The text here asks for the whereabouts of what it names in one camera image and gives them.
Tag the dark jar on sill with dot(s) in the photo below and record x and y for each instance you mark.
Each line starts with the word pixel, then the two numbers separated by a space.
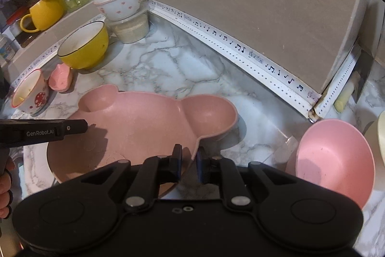
pixel 14 20

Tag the cream round bowl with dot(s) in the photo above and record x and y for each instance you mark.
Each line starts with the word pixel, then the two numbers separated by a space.
pixel 375 138

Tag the yellow bowl with dark rim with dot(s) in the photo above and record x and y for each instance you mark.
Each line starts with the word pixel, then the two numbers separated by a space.
pixel 85 48

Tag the cleaver with wooden handle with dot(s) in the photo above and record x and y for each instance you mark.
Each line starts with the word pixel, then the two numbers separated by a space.
pixel 363 68

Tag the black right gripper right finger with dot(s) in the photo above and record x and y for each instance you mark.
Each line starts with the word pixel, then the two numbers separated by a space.
pixel 223 173

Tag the white music-note edge strip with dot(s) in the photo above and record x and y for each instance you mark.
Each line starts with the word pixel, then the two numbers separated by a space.
pixel 284 84

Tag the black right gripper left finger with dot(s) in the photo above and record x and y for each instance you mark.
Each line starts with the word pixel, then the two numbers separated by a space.
pixel 154 172

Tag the pink round bowl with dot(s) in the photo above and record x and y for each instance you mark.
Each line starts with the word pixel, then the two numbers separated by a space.
pixel 335 155

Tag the white bowl with red mushroom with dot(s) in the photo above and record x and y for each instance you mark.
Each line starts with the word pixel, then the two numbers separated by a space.
pixel 32 93

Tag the pink bear-shaped plate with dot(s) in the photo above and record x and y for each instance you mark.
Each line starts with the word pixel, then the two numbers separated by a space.
pixel 136 125

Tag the person's left hand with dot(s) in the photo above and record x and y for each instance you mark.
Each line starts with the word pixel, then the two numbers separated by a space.
pixel 6 196

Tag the small pink animal dish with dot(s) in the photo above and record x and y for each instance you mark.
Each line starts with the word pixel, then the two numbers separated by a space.
pixel 60 79

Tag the yellow mug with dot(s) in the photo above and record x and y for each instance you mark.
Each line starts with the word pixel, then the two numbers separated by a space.
pixel 43 14

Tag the white bowl with pink hearts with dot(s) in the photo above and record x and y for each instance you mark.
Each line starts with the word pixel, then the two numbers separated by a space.
pixel 115 10

